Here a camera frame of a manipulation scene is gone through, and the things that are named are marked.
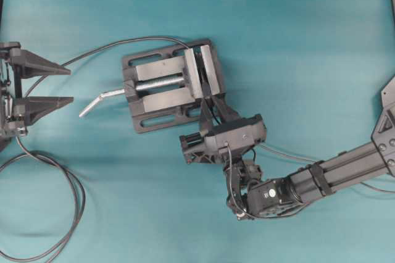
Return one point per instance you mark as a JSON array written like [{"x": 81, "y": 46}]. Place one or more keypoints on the black bench vise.
[{"x": 164, "y": 85}]

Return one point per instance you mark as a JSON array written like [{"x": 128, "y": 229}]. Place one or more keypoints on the silver vise handle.
[{"x": 98, "y": 99}]

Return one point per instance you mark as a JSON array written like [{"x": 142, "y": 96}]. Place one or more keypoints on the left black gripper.
[{"x": 18, "y": 112}]

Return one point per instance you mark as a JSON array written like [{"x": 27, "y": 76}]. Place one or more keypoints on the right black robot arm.
[{"x": 249, "y": 197}]

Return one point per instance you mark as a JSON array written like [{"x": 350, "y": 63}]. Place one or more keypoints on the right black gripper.
[{"x": 234, "y": 137}]

